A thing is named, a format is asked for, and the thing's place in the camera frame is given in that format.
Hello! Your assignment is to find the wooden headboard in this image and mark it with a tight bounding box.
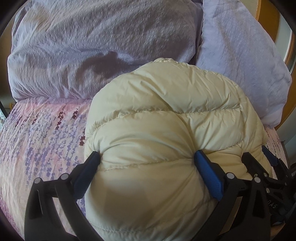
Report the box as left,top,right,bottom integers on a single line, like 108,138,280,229
255,1,295,129

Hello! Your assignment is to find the lavender pillow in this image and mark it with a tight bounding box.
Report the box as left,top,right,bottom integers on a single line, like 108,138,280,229
196,1,292,127

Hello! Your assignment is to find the lavender folded duvet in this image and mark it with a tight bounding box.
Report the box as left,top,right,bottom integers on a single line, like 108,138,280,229
7,1,203,101

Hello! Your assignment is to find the cream quilted down jacket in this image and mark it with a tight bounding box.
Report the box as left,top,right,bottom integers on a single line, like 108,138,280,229
84,59,272,240

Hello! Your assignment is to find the pink floral bed sheet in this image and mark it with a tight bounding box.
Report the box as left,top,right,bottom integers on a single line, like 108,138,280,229
1,96,275,237

